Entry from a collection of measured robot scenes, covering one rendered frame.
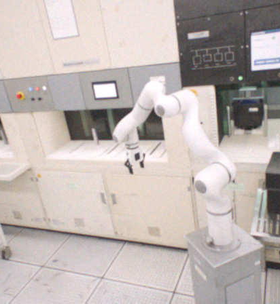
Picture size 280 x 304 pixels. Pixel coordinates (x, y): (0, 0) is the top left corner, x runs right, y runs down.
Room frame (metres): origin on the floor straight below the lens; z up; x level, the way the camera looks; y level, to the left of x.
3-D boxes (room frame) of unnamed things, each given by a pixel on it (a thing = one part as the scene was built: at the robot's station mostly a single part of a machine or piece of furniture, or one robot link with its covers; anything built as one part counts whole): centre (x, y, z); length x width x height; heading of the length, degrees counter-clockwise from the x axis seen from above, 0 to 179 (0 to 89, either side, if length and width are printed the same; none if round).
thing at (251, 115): (2.52, -0.92, 1.06); 0.24 x 0.20 x 0.32; 64
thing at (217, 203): (1.33, -0.31, 1.07); 0.19 x 0.12 x 0.24; 128
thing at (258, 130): (2.52, -0.92, 0.89); 0.22 x 0.21 x 0.04; 154
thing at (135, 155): (1.82, 0.04, 1.12); 0.10 x 0.07 x 0.11; 129
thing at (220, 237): (1.35, -0.33, 0.85); 0.19 x 0.19 x 0.18
